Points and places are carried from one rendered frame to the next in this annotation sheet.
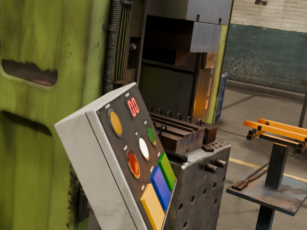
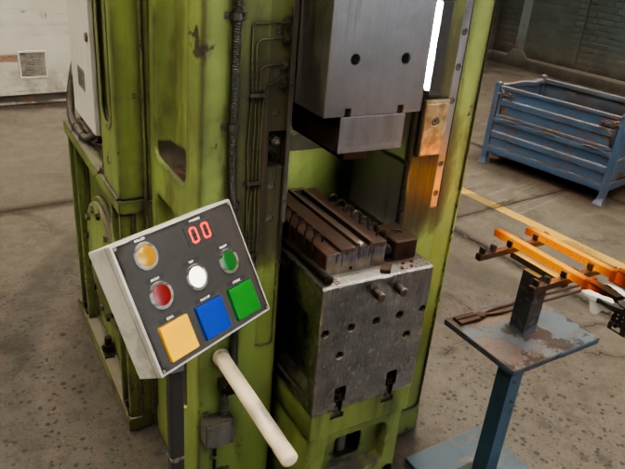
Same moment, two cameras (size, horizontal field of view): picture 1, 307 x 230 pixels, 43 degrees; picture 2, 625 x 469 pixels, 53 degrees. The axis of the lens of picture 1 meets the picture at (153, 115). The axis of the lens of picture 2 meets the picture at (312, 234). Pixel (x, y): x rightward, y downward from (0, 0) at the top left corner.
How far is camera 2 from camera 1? 0.84 m
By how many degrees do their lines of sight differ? 27
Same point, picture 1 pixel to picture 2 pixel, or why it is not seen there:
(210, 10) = (374, 99)
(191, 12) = (331, 108)
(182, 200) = (327, 326)
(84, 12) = (197, 113)
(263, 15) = not seen: outside the picture
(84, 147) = (107, 276)
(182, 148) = (339, 265)
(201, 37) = (360, 133)
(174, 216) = (316, 342)
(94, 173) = (115, 300)
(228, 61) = not seen: outside the picture
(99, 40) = (217, 141)
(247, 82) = not seen: outside the picture
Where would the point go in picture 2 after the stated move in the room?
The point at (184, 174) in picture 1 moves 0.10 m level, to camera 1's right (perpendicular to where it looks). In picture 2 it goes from (325, 298) to (359, 310)
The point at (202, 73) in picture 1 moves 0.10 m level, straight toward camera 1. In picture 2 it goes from (418, 161) to (404, 169)
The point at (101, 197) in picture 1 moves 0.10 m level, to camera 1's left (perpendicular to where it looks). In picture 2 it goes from (123, 320) to (86, 304)
